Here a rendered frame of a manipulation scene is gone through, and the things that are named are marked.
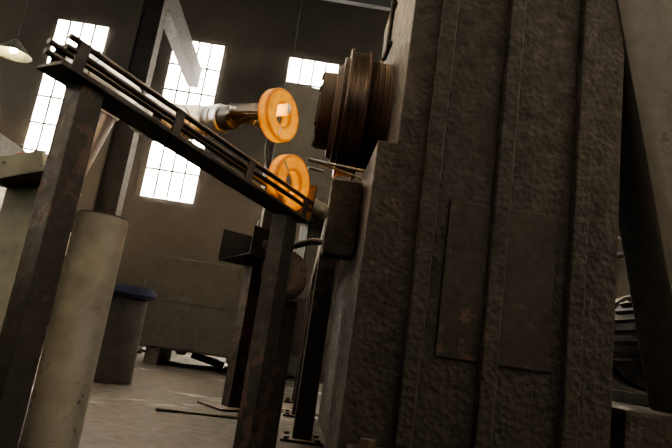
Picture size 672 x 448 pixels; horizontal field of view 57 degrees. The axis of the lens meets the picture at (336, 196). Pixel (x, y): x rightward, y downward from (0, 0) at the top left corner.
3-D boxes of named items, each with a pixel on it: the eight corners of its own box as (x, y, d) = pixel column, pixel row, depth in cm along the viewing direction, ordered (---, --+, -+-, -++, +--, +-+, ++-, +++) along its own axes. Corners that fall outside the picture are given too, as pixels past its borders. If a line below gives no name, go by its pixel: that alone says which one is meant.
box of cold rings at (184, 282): (272, 374, 510) (287, 278, 528) (276, 381, 430) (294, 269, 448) (145, 356, 499) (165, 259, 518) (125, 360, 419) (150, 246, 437)
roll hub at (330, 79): (324, 159, 236) (334, 91, 242) (328, 136, 209) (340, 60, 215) (309, 157, 236) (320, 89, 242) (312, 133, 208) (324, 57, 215)
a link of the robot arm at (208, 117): (197, 128, 185) (212, 126, 182) (202, 100, 187) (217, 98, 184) (217, 139, 192) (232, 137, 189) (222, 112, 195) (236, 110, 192)
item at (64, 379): (85, 445, 142) (134, 223, 154) (67, 454, 130) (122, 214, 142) (32, 437, 141) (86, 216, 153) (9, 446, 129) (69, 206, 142)
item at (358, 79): (345, 193, 243) (361, 83, 254) (357, 159, 197) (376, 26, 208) (328, 190, 243) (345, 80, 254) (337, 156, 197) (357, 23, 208)
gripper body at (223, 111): (231, 134, 189) (255, 131, 185) (213, 124, 182) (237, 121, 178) (235, 112, 191) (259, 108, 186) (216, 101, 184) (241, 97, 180)
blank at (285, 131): (303, 105, 184) (294, 106, 186) (273, 76, 172) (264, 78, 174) (293, 151, 178) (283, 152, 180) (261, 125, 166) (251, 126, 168)
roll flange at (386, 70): (370, 197, 243) (385, 86, 254) (388, 164, 198) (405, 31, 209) (345, 193, 243) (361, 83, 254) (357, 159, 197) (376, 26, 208)
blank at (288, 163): (290, 223, 165) (280, 223, 167) (316, 189, 175) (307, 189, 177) (268, 175, 157) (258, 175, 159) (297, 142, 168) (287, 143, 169)
